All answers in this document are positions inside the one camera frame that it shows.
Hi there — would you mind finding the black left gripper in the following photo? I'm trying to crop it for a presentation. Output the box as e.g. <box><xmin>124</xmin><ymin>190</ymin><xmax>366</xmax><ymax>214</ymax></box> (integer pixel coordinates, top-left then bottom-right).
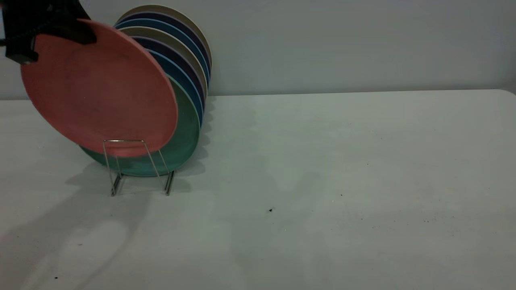
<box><xmin>1</xmin><ymin>0</ymin><xmax>98</xmax><ymax>65</ymax></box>

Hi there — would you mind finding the pink plate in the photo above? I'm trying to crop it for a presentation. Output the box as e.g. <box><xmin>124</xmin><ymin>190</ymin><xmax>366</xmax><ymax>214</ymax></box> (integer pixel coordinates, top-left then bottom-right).
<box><xmin>20</xmin><ymin>18</ymin><xmax>179</xmax><ymax>158</ymax></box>

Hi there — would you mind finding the beige plate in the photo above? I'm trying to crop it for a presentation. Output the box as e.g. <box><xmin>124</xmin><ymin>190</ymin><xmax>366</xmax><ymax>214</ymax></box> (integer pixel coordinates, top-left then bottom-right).
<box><xmin>119</xmin><ymin>26</ymin><xmax>208</xmax><ymax>98</ymax></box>
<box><xmin>117</xmin><ymin>4</ymin><xmax>213</xmax><ymax>67</ymax></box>

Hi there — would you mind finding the blue plate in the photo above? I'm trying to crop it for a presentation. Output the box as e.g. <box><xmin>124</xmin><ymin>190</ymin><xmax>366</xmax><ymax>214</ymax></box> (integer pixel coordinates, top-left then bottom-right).
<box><xmin>146</xmin><ymin>49</ymin><xmax>204</xmax><ymax>128</ymax></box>
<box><xmin>114</xmin><ymin>18</ymin><xmax>210</xmax><ymax>86</ymax></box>

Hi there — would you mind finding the navy plate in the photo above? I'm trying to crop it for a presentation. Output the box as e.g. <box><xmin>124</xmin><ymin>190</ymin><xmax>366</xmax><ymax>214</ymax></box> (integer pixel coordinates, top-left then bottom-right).
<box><xmin>131</xmin><ymin>36</ymin><xmax>206</xmax><ymax>110</ymax></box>
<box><xmin>117</xmin><ymin>11</ymin><xmax>212</xmax><ymax>74</ymax></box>

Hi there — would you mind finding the green plate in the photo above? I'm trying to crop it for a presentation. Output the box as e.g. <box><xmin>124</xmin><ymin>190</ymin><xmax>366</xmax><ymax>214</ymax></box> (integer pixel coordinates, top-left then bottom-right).
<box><xmin>80</xmin><ymin>76</ymin><xmax>201</xmax><ymax>177</ymax></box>

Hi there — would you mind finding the metal wire plate rack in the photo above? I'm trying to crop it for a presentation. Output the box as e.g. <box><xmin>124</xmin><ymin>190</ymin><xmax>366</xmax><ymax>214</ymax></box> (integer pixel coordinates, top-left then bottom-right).
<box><xmin>102</xmin><ymin>139</ymin><xmax>176</xmax><ymax>197</ymax></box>

